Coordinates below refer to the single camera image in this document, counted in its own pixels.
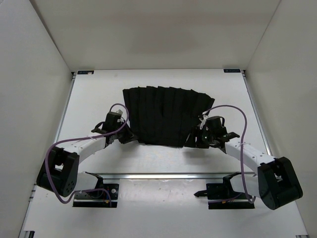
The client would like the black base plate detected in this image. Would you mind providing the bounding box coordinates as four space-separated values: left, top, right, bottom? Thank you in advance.
194 183 255 210
72 179 119 208

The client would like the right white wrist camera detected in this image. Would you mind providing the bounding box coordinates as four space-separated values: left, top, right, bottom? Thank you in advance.
199 114 209 130

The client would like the left blue corner label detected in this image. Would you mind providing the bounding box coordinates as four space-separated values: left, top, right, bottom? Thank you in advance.
77 70 94 75

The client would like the right blue corner label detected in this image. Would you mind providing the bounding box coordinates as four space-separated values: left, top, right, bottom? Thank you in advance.
223 68 241 73

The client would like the black pleated skirt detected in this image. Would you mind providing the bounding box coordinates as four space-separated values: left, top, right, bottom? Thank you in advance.
123 86 215 148

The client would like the aluminium table rail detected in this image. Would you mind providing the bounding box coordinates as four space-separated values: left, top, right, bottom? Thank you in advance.
44 173 280 180

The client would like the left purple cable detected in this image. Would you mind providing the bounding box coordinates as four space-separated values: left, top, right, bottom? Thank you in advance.
46 103 130 204

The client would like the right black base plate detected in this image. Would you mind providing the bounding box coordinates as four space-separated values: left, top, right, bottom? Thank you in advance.
194 183 255 210

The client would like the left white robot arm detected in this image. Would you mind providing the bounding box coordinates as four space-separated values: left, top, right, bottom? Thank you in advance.
36 111 135 203

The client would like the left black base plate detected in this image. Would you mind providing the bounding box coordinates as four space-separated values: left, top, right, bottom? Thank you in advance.
72 179 119 208

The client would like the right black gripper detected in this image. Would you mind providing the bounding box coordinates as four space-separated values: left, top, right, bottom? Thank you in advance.
184 126 215 149

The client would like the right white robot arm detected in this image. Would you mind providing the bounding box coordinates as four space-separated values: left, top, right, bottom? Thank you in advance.
185 116 303 210

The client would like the blue corner label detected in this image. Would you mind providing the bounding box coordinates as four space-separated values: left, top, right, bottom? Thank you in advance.
223 68 241 73
77 70 94 75

